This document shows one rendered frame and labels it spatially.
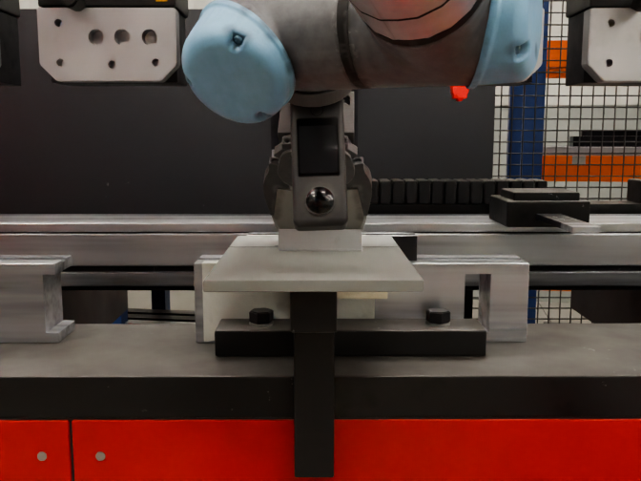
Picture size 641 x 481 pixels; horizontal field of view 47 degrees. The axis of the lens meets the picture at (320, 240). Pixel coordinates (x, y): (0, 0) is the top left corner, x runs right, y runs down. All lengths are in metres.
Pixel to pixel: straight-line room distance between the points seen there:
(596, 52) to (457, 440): 0.44
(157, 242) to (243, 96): 0.67
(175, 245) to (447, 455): 0.54
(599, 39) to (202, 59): 0.52
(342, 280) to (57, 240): 0.65
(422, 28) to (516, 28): 0.06
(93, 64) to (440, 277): 0.46
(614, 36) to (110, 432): 0.68
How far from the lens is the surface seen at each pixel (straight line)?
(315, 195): 0.61
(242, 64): 0.46
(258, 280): 0.60
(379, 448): 0.79
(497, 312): 0.89
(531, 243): 1.15
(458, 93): 0.80
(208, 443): 0.79
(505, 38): 0.43
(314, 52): 0.46
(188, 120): 1.39
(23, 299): 0.92
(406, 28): 0.40
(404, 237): 0.87
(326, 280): 0.60
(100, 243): 1.15
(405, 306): 0.87
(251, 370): 0.78
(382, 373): 0.77
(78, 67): 0.86
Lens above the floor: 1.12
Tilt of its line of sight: 8 degrees down
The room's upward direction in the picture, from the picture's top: straight up
